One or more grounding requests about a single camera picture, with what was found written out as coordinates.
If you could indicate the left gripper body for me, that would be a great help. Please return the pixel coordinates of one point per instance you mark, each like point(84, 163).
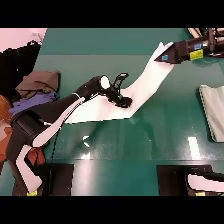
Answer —
point(119, 98)

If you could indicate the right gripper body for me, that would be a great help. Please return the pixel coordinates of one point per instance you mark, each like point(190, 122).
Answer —
point(191, 50)

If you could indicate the white shirt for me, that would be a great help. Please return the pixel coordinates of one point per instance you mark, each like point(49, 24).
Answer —
point(150, 78)

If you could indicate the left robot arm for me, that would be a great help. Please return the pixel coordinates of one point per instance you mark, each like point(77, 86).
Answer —
point(60, 107)

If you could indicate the pale grey garment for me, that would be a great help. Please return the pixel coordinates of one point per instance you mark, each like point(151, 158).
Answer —
point(215, 111)

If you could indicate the brown garment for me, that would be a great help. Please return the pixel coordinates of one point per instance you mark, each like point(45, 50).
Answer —
point(40, 83)

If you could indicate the purple garment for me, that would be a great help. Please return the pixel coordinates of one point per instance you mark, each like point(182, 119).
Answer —
point(31, 103)

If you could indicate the black garment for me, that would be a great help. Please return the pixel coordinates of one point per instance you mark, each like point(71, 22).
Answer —
point(18, 68)

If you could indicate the orange garment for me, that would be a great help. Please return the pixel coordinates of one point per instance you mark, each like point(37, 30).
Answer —
point(4, 113)

